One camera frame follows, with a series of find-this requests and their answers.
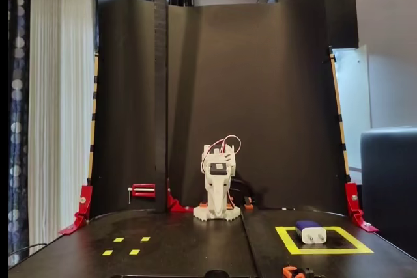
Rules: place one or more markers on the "white fixed gripper jaw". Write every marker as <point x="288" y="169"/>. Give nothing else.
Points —
<point x="212" y="200"/>

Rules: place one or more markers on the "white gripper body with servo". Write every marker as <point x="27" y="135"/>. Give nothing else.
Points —
<point x="215" y="183"/>

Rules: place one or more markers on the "white pivoting gripper jaw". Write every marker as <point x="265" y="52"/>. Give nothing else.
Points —
<point x="220" y="200"/>

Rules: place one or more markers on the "blue and white charger block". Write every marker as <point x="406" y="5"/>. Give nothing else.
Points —
<point x="312" y="235"/>

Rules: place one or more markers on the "white robot arm with base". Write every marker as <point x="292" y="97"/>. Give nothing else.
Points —
<point x="200" y="213"/>

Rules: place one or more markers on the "orange and black spring clamp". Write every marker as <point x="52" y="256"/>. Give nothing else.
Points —
<point x="290" y="272"/>
<point x="248" y="202"/>
<point x="231" y="205"/>
<point x="203" y="205"/>

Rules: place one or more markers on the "red clamp with silver rod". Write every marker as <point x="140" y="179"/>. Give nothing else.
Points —
<point x="143" y="193"/>

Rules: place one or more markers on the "small yellow tape marker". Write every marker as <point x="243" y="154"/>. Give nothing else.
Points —
<point x="107" y="252"/>
<point x="119" y="239"/>
<point x="134" y="252"/>
<point x="145" y="239"/>

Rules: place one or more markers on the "black backdrop sheet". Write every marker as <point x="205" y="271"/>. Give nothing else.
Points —
<point x="260" y="95"/>

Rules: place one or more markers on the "yellow tape square outline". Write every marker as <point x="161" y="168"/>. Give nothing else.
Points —
<point x="325" y="251"/>

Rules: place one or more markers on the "yellow and black folding ruler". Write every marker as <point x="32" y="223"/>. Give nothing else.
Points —
<point x="93" y="113"/>
<point x="339" y="112"/>

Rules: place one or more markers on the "dark blue armchair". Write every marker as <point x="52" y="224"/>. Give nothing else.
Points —
<point x="391" y="193"/>

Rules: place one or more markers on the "white pleated curtain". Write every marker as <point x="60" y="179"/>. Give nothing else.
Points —
<point x="58" y="95"/>

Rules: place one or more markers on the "dark blue dotted curtain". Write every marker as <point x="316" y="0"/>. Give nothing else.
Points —
<point x="18" y="95"/>

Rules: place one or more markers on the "red pole base bracket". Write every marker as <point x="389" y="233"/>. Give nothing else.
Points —
<point x="176" y="207"/>

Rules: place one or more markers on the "black vertical camera pole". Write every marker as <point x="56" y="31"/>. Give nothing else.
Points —
<point x="161" y="95"/>

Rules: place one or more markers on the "red corner bracket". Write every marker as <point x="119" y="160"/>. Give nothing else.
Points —
<point x="352" y="198"/>
<point x="85" y="200"/>

